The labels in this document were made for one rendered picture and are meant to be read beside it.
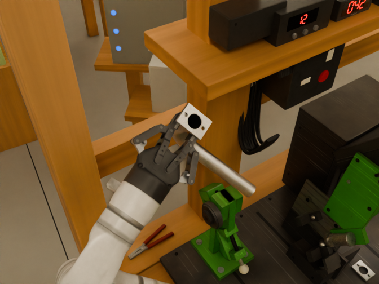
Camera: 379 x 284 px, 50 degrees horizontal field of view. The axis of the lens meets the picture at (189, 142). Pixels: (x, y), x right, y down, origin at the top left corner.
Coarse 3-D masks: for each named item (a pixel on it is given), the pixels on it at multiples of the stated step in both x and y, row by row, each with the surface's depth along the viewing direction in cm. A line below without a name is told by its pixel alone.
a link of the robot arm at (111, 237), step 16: (96, 224) 65; (112, 224) 64; (128, 224) 64; (96, 240) 63; (112, 240) 63; (128, 240) 64; (80, 256) 61; (96, 256) 62; (112, 256) 63; (64, 272) 62; (80, 272) 60; (96, 272) 61; (112, 272) 63
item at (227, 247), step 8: (216, 184) 112; (200, 192) 112; (208, 192) 109; (216, 192) 110; (208, 200) 110; (224, 232) 111; (232, 232) 112; (224, 240) 114; (232, 240) 113; (224, 248) 114; (232, 248) 115; (240, 248) 114; (232, 256) 113; (240, 256) 113
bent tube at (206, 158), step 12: (192, 108) 70; (180, 120) 69; (192, 120) 74; (204, 120) 71; (180, 132) 76; (192, 132) 70; (204, 132) 71; (180, 144) 83; (204, 156) 84; (216, 168) 85; (228, 168) 86; (228, 180) 86; (240, 180) 86; (252, 192) 87
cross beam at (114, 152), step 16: (352, 48) 140; (368, 48) 146; (176, 112) 113; (128, 128) 108; (144, 128) 108; (96, 144) 104; (112, 144) 104; (128, 144) 105; (96, 160) 102; (112, 160) 105; (128, 160) 109
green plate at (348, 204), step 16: (352, 160) 103; (368, 160) 100; (352, 176) 104; (368, 176) 100; (336, 192) 109; (352, 192) 105; (368, 192) 101; (336, 208) 110; (352, 208) 106; (368, 208) 102; (352, 224) 107
